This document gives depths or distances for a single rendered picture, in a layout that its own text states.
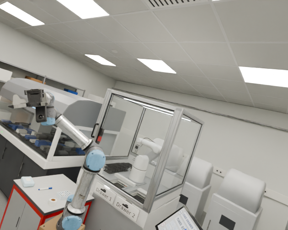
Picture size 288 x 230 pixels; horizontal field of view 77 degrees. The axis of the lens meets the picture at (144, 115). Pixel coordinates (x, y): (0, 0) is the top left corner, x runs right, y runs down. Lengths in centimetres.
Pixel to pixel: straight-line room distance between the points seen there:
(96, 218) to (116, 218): 29
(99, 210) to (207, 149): 333
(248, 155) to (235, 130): 60
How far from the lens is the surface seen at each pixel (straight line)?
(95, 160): 120
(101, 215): 230
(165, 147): 178
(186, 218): 165
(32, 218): 213
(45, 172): 271
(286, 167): 474
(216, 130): 493
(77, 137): 131
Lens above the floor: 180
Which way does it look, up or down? level
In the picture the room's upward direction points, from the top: 18 degrees clockwise
